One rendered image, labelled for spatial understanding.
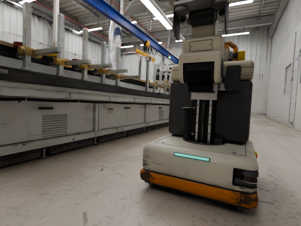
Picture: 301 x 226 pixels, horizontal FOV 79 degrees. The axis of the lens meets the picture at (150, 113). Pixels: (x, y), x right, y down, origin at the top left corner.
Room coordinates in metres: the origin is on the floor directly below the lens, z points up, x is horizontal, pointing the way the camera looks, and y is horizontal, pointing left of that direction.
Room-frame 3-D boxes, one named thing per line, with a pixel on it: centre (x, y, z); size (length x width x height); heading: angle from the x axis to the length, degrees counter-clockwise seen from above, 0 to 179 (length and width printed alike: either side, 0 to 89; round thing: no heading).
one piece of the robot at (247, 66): (1.32, -0.41, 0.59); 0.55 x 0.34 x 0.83; 63
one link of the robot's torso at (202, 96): (1.06, -0.35, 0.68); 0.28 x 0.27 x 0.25; 63
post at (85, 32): (1.67, 0.62, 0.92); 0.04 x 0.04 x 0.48; 64
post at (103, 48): (1.90, 0.51, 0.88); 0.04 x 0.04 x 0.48; 64
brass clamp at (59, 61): (1.47, 0.71, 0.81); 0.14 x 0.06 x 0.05; 154
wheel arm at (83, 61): (1.46, 0.66, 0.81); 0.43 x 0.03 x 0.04; 64
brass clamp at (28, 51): (1.24, 0.82, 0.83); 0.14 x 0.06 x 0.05; 154
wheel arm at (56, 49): (1.24, 0.77, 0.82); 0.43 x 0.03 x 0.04; 64
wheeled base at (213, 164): (1.24, -0.37, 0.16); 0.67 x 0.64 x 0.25; 153
